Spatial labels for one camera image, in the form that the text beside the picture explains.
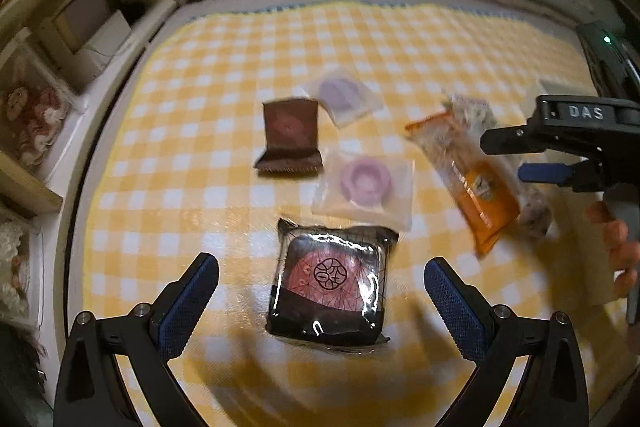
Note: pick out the blue striped cloth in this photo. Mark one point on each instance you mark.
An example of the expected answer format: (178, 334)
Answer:
(280, 7)

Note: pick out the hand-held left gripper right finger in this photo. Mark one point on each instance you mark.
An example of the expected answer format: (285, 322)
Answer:
(452, 302)

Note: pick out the white cardboard box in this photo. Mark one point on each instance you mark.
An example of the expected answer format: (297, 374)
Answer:
(575, 247)

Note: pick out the white patterned snack packet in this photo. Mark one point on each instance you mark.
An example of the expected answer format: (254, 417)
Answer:
(472, 112)

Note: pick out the clear packet purple round snack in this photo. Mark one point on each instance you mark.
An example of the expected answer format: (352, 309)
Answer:
(342, 94)
(362, 182)

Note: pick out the orange snack packet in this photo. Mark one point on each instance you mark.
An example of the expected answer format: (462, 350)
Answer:
(485, 192)

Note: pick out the person's right hand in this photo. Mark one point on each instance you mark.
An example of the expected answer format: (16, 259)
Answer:
(616, 252)

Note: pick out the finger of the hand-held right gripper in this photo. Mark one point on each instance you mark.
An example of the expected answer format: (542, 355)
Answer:
(545, 172)
(520, 139)

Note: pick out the clear case with dolls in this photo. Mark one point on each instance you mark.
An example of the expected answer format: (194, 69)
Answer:
(35, 117)

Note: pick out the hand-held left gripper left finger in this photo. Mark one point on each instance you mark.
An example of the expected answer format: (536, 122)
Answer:
(192, 302)

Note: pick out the white box on shelf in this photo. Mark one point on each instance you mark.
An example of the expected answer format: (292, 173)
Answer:
(100, 52)

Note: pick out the yellow checked cloth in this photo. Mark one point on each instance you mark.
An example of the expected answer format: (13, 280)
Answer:
(200, 107)

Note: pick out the black and red snack packet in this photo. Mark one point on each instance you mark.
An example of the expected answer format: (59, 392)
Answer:
(327, 282)

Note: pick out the brown snack packet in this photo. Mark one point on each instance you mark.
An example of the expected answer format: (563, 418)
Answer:
(290, 127)

